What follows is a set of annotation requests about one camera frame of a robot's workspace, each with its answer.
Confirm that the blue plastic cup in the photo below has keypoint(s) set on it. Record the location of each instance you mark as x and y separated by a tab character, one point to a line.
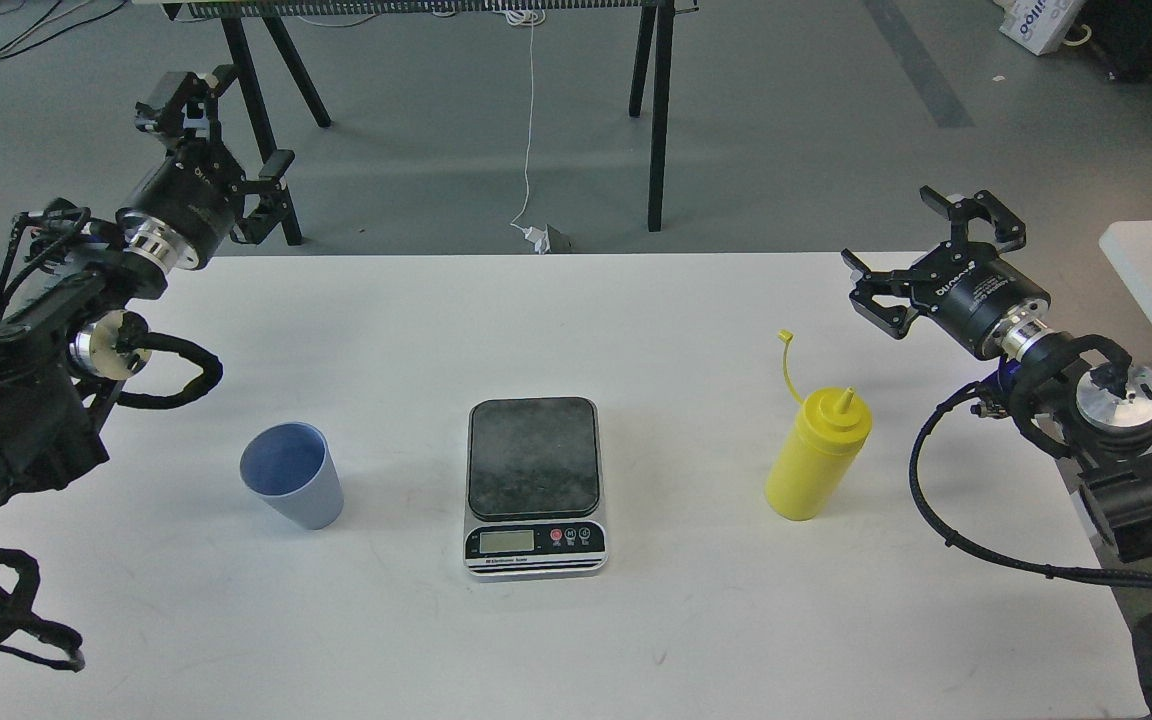
290	468

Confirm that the white power adapter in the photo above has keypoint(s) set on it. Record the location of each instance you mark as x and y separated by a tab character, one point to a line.
538	239

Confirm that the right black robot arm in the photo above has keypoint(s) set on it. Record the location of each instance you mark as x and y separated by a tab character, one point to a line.
1082	398

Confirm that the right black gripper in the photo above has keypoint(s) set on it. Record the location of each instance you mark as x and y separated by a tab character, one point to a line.
983	303

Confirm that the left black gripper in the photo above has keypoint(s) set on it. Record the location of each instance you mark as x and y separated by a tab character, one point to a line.
180	212

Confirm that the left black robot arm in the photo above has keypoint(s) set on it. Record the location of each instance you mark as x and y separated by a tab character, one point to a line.
71	350

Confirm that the yellow squeeze bottle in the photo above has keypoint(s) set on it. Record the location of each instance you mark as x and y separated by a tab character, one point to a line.
830	427

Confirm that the digital kitchen scale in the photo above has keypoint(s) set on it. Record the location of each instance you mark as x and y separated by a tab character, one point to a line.
534	490

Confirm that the black trestle table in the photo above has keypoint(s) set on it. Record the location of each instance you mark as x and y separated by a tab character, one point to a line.
456	72

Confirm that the white cardboard box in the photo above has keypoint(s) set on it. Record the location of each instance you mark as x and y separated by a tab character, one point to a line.
1039	26

